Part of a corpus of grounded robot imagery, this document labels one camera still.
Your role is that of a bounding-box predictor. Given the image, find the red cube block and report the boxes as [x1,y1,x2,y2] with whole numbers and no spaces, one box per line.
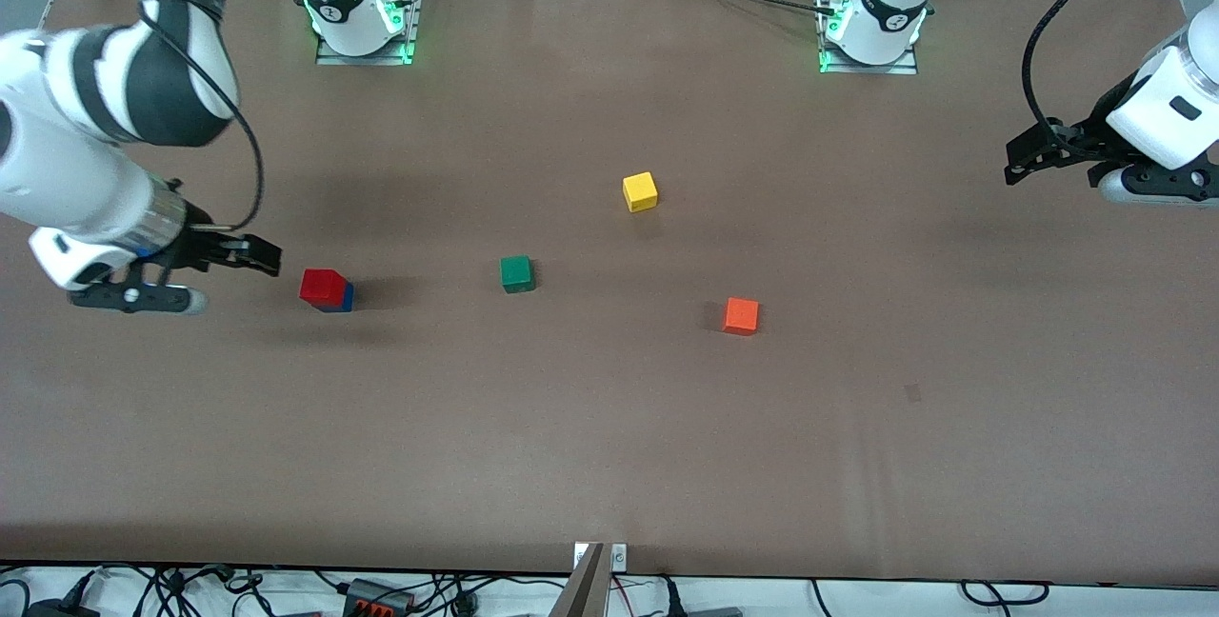
[299,269,349,306]

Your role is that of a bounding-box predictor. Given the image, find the orange cube block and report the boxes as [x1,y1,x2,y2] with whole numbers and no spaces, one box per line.
[722,297,761,337]

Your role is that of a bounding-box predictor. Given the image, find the yellow cube block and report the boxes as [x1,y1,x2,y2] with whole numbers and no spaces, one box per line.
[623,171,659,213]

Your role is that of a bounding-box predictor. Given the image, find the black power strip red switches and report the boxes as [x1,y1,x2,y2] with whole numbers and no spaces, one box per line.
[343,578,416,617]

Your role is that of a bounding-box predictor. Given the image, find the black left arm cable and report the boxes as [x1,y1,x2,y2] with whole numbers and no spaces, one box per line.
[1022,0,1149,137]

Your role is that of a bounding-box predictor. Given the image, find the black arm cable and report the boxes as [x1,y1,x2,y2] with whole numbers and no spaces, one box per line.
[143,0,265,232]
[1022,0,1149,137]

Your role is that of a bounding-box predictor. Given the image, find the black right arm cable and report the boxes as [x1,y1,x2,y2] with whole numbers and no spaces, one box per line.
[143,0,265,232]

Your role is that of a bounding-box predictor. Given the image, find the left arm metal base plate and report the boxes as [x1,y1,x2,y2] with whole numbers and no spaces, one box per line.
[817,0,920,75]

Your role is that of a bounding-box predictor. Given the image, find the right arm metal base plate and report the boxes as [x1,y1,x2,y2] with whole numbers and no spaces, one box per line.
[316,0,422,66]

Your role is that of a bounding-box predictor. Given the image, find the black looped cable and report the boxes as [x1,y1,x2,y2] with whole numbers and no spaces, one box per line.
[960,580,1050,607]

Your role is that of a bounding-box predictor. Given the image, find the grey camera mount pole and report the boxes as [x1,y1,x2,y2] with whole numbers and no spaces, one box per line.
[550,543,607,617]

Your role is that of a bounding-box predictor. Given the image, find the small white metal bracket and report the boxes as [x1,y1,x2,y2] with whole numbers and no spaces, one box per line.
[573,543,629,571]

